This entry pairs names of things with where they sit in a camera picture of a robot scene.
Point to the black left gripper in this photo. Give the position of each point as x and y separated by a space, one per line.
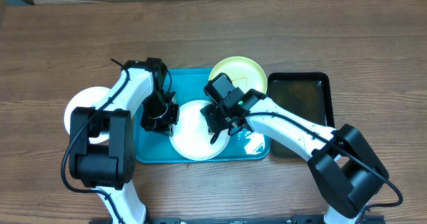
165 126

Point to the white plate with ketchup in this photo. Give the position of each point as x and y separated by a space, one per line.
191 137

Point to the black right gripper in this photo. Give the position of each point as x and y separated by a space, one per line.
217 125

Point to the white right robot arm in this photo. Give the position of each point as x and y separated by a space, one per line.
345 168

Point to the black water tray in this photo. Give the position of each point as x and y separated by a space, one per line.
307 95

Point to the teal plastic tray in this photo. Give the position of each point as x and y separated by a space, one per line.
151 147

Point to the white front plate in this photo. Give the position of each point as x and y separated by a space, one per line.
85 98

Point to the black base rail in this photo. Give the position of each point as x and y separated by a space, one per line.
296 219

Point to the yellow-green plate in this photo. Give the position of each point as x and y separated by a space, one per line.
244 72

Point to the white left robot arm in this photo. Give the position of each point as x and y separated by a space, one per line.
101 154

